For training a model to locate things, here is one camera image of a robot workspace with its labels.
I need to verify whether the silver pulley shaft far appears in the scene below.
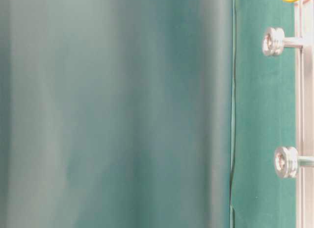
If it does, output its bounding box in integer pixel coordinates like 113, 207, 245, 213
262, 27, 307, 56

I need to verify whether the silver pulley shaft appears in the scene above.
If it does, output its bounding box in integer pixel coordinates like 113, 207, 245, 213
274, 147, 314, 178
262, 27, 307, 56

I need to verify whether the silver pulley shaft near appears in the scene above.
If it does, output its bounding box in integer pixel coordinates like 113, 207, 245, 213
274, 147, 314, 178

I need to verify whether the green table cloth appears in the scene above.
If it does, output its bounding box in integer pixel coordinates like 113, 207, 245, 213
231, 0, 296, 228

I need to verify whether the aluminium extrusion rail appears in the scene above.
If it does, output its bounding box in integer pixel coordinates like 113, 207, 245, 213
294, 0, 314, 228

